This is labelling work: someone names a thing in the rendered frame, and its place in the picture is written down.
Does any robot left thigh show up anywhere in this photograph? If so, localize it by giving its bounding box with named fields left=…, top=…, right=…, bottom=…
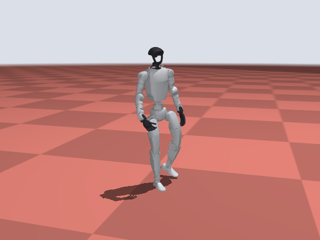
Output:
left=165, top=110, right=182, bottom=150

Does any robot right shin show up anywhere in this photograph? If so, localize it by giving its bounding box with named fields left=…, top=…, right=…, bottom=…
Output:
left=149, top=150, right=161, bottom=184

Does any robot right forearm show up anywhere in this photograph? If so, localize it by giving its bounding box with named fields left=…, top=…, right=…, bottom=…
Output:
left=135, top=93, right=144, bottom=121

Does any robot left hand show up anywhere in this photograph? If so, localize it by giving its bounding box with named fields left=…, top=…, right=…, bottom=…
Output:
left=177, top=106, right=186, bottom=127

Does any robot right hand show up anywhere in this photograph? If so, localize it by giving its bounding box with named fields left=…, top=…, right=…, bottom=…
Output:
left=140, top=114, right=157, bottom=132

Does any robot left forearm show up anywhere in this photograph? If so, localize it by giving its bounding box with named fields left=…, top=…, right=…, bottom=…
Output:
left=171, top=92, right=183, bottom=111

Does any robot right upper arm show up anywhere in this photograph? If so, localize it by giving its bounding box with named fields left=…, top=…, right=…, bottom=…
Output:
left=136, top=70, right=149, bottom=101

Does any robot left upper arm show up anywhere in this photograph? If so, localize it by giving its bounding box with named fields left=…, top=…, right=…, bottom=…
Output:
left=167, top=68, right=178, bottom=95

